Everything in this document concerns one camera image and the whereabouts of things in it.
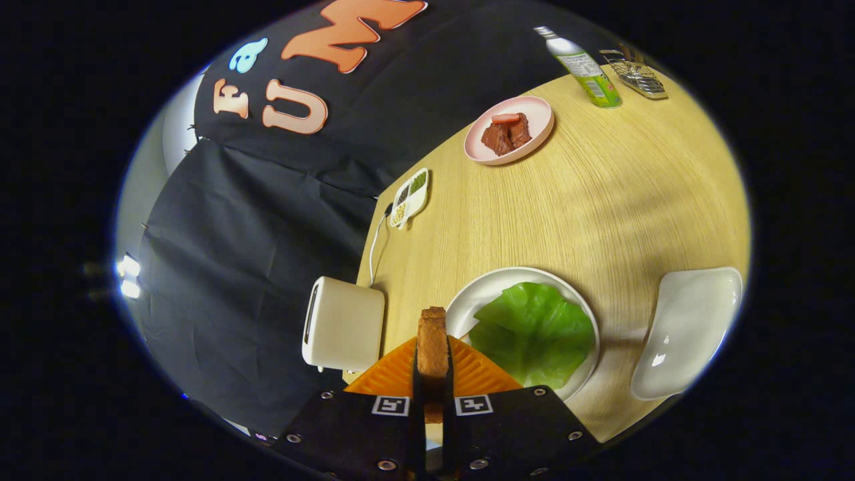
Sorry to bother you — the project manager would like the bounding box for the grey round plate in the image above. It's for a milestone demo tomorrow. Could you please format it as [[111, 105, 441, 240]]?
[[445, 267, 601, 403]]

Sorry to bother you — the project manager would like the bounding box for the white square plate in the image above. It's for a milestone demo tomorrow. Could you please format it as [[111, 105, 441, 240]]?
[[630, 267, 743, 402]]

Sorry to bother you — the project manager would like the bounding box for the white toaster cable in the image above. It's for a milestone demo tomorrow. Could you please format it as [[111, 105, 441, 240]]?
[[369, 202, 395, 287]]

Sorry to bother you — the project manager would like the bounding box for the white divided condiment dish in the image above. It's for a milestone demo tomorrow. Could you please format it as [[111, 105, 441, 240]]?
[[389, 168, 430, 230]]

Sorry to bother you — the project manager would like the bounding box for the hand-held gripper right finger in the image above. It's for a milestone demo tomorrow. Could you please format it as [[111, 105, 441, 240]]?
[[441, 335, 603, 481]]

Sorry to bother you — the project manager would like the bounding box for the brown meat chunk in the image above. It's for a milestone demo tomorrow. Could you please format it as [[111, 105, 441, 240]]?
[[481, 122, 515, 157], [508, 114, 533, 149]]

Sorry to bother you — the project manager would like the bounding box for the green lettuce leaf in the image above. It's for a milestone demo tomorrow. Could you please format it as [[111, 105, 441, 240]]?
[[468, 281, 596, 390]]

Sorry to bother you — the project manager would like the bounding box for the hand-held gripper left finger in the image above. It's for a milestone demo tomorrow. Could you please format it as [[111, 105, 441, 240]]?
[[271, 336, 427, 481]]

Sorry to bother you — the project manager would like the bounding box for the pink round plate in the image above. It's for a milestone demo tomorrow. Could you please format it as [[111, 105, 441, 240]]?
[[464, 96, 555, 166]]

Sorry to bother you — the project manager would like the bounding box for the green label bottle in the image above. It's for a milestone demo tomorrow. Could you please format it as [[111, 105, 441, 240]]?
[[533, 25, 623, 109]]

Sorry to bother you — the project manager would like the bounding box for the toasted bread slice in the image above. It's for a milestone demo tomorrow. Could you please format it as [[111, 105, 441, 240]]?
[[417, 306, 451, 425]]

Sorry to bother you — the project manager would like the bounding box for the cream toaster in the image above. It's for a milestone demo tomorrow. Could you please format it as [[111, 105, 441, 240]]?
[[301, 276, 386, 373]]

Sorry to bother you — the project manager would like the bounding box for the metal wire basket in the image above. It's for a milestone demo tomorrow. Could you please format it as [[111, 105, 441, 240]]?
[[600, 48, 669, 101]]

